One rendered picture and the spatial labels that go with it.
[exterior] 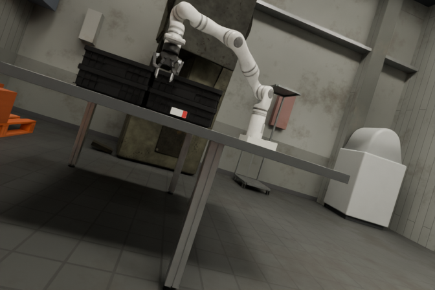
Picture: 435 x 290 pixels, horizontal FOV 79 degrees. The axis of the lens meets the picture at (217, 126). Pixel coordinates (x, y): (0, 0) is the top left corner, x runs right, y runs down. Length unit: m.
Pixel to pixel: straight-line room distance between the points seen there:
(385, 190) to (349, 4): 3.60
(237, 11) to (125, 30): 2.21
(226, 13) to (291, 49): 2.21
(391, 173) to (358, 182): 0.59
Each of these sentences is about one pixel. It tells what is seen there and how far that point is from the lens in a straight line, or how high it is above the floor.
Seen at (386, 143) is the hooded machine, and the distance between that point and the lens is 5.21.
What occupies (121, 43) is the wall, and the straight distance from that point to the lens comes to 5.05.
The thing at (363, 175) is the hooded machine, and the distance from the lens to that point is 4.97.
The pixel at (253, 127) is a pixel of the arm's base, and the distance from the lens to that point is 1.63.
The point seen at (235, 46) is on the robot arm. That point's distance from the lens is 1.41.
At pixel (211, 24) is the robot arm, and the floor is 1.18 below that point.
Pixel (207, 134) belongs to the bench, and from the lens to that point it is 1.05.
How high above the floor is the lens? 0.70
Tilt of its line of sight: 1 degrees up
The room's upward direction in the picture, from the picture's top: 18 degrees clockwise
